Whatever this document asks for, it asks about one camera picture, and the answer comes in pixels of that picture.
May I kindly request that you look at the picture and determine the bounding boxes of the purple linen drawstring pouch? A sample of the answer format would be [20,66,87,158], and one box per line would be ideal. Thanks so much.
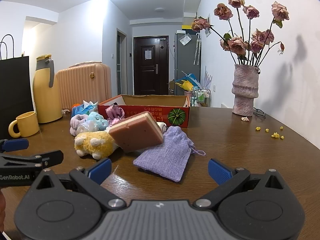
[133,126,206,183]

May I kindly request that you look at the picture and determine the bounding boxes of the yellow plush toy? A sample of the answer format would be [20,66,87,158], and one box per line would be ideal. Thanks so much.
[74,131,118,160]

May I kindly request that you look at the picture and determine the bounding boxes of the grey refrigerator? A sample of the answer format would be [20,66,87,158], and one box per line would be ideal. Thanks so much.
[174,34,201,82]

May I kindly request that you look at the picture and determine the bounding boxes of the lilac fluffy scrunchie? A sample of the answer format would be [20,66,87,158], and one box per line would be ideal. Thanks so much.
[69,114,88,137]

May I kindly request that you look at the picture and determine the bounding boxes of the wire storage cart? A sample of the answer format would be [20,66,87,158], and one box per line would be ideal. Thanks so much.
[190,87,211,107]

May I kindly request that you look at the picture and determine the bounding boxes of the yellow blue bags pile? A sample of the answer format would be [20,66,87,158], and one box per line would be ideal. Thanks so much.
[175,72,202,91]

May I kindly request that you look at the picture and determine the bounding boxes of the pink satin pouch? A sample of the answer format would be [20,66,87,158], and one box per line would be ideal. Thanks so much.
[106,105,125,127]

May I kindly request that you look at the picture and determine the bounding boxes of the pink ribbed suitcase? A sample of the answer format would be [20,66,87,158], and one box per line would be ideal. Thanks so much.
[55,61,112,110]

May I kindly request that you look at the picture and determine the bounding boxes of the fallen rose petal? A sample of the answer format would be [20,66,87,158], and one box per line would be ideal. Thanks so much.
[241,117,249,122]

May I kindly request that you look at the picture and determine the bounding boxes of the yellow thermos jug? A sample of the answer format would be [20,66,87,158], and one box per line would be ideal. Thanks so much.
[33,54,62,124]

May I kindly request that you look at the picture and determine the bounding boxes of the dark brown entrance door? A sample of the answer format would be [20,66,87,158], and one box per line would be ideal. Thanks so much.
[133,36,169,95]

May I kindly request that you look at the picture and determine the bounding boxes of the black paper bag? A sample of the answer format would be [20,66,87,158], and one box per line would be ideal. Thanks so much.
[0,34,34,140]

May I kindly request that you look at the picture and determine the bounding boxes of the pink textured ceramic vase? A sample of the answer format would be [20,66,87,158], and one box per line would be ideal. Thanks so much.
[232,64,259,116]

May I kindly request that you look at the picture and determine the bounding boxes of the dried pink rose bouquet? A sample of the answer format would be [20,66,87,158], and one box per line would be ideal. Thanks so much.
[191,0,285,71]

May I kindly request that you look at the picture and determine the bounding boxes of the yellow black box on fridge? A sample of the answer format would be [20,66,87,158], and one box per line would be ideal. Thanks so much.
[181,25,192,30]

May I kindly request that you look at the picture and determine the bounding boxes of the red cardboard pumpkin box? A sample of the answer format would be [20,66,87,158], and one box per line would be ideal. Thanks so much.
[98,95,190,128]

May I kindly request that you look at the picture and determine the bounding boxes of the yellow ceramic mug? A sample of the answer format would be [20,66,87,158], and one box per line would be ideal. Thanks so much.
[8,111,40,138]

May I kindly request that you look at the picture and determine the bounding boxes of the blue plush toy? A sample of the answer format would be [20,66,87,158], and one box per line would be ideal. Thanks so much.
[87,112,109,131]

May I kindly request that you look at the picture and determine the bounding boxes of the white round sponge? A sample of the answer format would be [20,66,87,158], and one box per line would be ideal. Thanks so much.
[157,122,167,133]

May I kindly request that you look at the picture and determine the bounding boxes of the blue tissue pack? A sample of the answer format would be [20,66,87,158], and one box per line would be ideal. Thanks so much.
[72,100,98,117]

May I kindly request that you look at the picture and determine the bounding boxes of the black eyeglasses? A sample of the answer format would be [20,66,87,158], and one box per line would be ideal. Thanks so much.
[253,107,266,119]

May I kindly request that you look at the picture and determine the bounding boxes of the yellow flower bits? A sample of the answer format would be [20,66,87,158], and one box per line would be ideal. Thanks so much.
[255,126,285,140]

